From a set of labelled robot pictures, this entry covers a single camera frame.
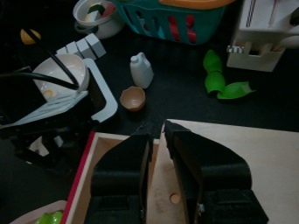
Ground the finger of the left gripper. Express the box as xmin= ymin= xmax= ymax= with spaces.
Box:
xmin=48 ymin=130 xmax=86 ymax=176
xmin=11 ymin=136 xmax=52 ymax=169

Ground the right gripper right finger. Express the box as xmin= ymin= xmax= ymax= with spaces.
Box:
xmin=163 ymin=118 xmax=271 ymax=224

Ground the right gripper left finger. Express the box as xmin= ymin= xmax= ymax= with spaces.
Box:
xmin=84 ymin=125 xmax=155 ymax=224

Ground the brown egg shell half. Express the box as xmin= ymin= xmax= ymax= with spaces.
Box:
xmin=119 ymin=85 xmax=147 ymax=113

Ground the wooden drawer with red front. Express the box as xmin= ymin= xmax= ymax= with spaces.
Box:
xmin=60 ymin=130 xmax=167 ymax=224

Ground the white mixing bowl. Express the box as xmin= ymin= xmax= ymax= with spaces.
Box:
xmin=32 ymin=52 xmax=91 ymax=103

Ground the white plate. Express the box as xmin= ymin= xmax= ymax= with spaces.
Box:
xmin=9 ymin=199 xmax=68 ymax=224

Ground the white toy bottle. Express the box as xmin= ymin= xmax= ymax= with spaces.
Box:
xmin=128 ymin=52 xmax=155 ymax=89

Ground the green toy lettuce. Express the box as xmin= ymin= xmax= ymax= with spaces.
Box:
xmin=34 ymin=209 xmax=64 ymax=224

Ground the white grey sliced block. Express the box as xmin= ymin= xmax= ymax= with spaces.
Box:
xmin=55 ymin=32 xmax=108 ymax=61

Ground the green pea pod piece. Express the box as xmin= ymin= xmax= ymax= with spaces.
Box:
xmin=216 ymin=80 xmax=258 ymax=101

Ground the yellow round toy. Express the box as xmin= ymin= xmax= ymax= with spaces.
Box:
xmin=19 ymin=27 xmax=43 ymax=46

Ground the white toy pot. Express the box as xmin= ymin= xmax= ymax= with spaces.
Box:
xmin=71 ymin=0 xmax=127 ymax=40

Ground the red green striped toy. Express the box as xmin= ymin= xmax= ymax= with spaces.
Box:
xmin=86 ymin=2 xmax=118 ymax=23

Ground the red toy food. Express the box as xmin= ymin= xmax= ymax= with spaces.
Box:
xmin=167 ymin=13 xmax=198 ymax=44

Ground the white toy knife block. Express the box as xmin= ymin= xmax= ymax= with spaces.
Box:
xmin=226 ymin=29 xmax=288 ymax=74

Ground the white toy toaster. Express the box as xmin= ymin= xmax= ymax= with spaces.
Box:
xmin=236 ymin=0 xmax=299 ymax=33

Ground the thin black cable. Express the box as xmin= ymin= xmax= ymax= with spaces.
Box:
xmin=34 ymin=30 xmax=80 ymax=87

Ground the teal basket with orange handle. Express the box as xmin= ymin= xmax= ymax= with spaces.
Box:
xmin=110 ymin=0 xmax=238 ymax=46

